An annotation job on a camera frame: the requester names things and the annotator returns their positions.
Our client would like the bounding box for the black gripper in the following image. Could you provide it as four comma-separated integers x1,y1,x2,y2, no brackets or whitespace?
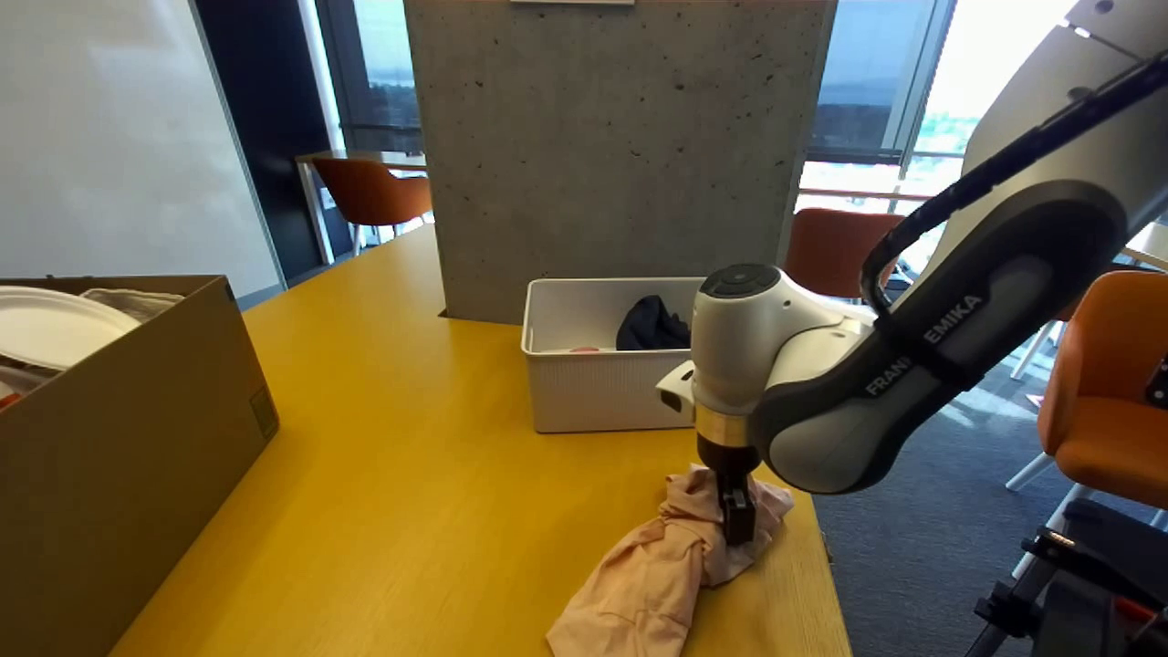
693,438,768,546

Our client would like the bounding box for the cream printed t-shirt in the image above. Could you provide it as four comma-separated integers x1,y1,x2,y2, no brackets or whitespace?
545,459,799,657

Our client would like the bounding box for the white plastic basket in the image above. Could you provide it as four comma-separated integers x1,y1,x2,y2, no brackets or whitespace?
518,274,736,438

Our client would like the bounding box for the dark crumpled cloth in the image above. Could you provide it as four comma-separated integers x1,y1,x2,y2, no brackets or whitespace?
614,292,693,354

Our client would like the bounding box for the orange chair with white legs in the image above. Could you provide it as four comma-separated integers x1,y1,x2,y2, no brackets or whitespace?
780,209,906,302

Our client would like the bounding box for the black tripod stand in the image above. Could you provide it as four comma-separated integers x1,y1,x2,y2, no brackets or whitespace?
962,523,1168,657

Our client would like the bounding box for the large orange armchair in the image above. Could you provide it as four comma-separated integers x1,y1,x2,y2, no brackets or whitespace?
999,268,1168,517

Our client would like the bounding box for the grey concrete pillar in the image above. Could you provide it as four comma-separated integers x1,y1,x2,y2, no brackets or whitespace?
403,0,842,329

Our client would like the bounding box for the black item on armchair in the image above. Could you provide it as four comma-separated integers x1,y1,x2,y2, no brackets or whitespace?
1139,354,1168,418

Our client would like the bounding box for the orange chair beside white table leg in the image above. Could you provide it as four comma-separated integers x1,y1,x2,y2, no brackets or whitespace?
308,157,439,257

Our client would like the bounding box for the brown cardboard box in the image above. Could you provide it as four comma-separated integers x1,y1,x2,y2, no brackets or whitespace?
0,274,281,657

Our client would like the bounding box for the white round plate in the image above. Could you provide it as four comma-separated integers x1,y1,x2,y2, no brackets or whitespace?
0,286,146,377

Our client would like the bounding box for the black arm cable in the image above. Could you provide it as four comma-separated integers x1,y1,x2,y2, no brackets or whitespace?
858,53,1168,320

